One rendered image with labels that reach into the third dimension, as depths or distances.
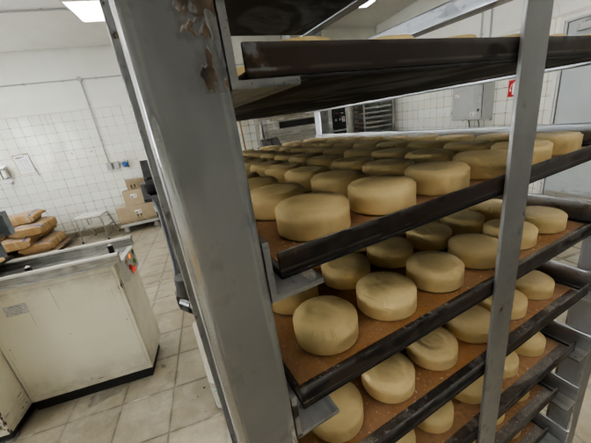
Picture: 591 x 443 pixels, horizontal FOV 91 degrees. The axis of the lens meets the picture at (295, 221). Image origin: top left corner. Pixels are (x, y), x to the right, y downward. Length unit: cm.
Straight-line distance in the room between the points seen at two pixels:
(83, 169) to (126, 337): 446
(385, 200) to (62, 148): 622
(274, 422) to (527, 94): 26
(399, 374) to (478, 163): 20
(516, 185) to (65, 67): 624
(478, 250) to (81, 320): 207
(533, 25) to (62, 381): 248
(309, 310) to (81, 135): 607
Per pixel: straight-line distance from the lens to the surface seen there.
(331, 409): 21
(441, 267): 29
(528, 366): 52
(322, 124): 85
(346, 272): 28
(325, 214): 17
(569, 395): 63
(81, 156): 626
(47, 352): 234
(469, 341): 39
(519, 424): 56
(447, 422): 41
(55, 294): 212
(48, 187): 652
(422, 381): 34
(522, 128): 27
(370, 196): 21
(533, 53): 27
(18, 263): 247
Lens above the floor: 147
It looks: 19 degrees down
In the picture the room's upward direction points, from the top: 8 degrees counter-clockwise
